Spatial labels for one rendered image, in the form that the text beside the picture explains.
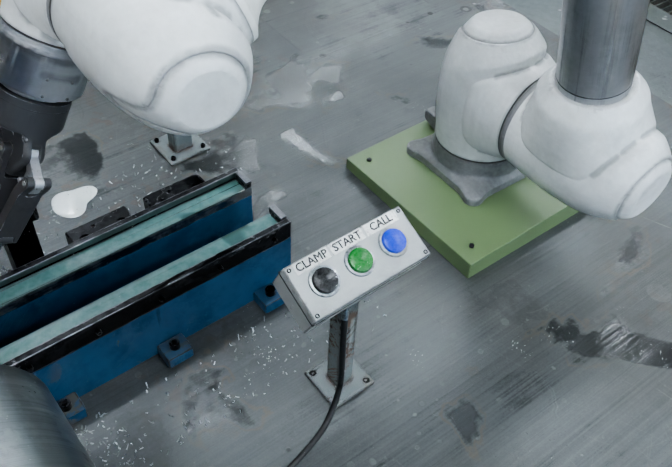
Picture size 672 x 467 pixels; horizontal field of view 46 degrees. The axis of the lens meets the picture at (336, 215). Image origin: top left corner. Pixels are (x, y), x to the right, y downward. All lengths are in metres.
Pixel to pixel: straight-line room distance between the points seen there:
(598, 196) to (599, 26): 0.25
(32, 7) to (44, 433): 0.36
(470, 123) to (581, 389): 0.42
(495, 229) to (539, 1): 2.42
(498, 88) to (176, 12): 0.71
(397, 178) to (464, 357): 0.35
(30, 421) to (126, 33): 0.34
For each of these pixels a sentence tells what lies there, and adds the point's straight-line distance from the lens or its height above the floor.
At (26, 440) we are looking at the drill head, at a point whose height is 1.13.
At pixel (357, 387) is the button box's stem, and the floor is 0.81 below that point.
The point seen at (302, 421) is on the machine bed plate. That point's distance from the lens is 1.07.
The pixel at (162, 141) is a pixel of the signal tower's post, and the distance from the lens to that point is 1.46.
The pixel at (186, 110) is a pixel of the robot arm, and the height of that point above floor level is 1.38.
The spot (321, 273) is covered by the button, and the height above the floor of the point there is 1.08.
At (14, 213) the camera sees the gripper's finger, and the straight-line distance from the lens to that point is 0.82.
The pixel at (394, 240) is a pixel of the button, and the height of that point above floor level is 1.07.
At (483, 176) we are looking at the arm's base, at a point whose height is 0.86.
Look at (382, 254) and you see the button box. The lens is 0.90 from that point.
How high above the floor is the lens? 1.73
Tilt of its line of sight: 45 degrees down
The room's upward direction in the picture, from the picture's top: 3 degrees clockwise
